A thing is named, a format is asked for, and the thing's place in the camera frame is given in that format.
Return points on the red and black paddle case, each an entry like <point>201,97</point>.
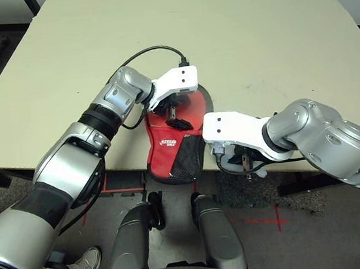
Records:
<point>163,133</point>

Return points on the white sneaker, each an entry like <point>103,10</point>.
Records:
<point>90,263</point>

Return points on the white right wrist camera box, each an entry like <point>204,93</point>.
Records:
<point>232,128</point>

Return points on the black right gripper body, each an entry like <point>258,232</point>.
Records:
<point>250,160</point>

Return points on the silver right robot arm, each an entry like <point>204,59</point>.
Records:
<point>331,132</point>

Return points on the grey robot right leg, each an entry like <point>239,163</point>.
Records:
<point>218,234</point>

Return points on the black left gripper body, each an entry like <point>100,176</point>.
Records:
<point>168,109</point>

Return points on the small blue box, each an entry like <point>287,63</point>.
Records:
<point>57,257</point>

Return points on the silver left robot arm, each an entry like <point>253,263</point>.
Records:
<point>66,174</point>

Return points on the black table foot bar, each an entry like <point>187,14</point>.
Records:
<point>310,182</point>

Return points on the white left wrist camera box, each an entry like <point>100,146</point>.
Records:
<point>176,80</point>

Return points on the grey robot left leg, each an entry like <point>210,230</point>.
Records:
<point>127,242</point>

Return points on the grey robot leg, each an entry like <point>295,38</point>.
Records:
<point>218,234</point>
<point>127,242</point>

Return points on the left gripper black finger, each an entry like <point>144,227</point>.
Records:
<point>185,99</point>
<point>179,124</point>

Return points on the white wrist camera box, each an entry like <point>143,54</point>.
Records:
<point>232,128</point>
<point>176,80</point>

